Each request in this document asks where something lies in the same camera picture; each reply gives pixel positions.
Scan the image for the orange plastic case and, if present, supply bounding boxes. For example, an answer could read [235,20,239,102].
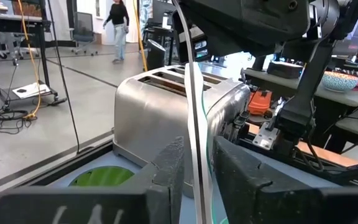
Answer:
[247,90,273,116]

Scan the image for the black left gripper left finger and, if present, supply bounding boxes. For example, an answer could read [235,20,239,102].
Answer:
[0,136,185,224]

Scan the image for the green faceted cup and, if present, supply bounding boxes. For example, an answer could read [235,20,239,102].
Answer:
[69,166,135,187]

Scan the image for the black floor cables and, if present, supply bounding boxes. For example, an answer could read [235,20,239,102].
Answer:
[0,105,32,136]

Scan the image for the black box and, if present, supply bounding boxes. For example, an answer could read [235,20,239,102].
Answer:
[266,60,304,80]

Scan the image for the thin black cable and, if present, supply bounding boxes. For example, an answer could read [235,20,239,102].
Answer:
[47,0,81,155]

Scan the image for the yellow floor cable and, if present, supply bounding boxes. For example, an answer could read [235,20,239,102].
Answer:
[17,0,42,121]

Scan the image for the stainless steel four-slot toaster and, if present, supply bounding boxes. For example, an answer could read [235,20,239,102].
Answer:
[112,64,251,200]

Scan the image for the low grey desk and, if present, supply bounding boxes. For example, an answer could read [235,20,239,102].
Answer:
[334,105,358,147]

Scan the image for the black pole stand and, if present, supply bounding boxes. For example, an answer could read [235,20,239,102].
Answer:
[0,12,68,108]

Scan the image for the patterned ceramic bowl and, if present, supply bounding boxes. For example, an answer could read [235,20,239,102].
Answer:
[321,71,358,93]

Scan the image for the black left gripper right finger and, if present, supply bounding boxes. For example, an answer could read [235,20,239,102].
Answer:
[213,136,358,224]

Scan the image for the wooden board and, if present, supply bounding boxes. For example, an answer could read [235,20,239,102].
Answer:
[247,123,358,169]

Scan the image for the black bin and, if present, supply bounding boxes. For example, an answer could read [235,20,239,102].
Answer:
[146,39,167,72]

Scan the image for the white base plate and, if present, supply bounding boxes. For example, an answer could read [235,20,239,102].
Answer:
[12,82,52,100]

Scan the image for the person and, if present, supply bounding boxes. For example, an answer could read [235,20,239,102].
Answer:
[103,0,130,65]

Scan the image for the yellow hanging cable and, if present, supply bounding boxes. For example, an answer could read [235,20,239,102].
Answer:
[132,0,149,72]

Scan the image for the grey office chair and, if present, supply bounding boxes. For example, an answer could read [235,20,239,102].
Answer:
[71,11,99,57]

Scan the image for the black aluminium table frame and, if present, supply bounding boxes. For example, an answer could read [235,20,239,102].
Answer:
[0,132,358,215]

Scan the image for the clear glass measuring cup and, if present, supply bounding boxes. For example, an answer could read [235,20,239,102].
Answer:
[171,0,214,224]

